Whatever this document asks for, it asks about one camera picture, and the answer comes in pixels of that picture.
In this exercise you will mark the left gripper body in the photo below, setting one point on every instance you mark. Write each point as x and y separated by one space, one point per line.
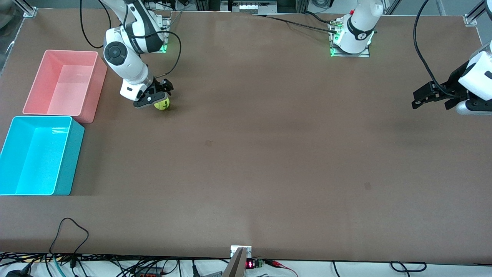
452 83

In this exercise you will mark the yellow tennis ball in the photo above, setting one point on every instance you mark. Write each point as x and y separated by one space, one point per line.
163 105

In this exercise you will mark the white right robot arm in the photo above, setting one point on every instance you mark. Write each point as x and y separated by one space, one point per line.
127 61

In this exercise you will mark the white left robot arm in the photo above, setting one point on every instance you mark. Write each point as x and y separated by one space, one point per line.
359 23

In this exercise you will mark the pink plastic bin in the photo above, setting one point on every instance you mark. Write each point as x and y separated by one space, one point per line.
57 84

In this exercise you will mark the blue plastic bin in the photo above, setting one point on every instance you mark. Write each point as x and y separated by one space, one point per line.
38 161

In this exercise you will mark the white power strip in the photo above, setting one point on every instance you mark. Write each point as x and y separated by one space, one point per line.
250 6

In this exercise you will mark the silver metal mounting plate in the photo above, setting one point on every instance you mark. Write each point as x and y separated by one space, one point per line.
235 250

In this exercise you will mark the small black plug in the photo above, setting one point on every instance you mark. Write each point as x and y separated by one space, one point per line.
72 263

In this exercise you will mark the red LED display module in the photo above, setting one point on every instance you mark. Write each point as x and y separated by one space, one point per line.
250 264

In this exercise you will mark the black power adapter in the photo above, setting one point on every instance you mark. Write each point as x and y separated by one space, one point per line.
15 274

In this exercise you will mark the aluminium corner bracket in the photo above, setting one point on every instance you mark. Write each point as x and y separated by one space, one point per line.
30 12
470 20

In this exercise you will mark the aluminium profile rail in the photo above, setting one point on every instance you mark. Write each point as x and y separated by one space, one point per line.
478 8

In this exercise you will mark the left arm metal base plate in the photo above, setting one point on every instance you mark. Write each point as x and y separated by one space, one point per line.
351 55

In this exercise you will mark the aluminium frame post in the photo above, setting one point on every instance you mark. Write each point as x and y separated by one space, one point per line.
302 5

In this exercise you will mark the grey camera mount bar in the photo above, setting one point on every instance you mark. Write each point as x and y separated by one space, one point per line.
236 265

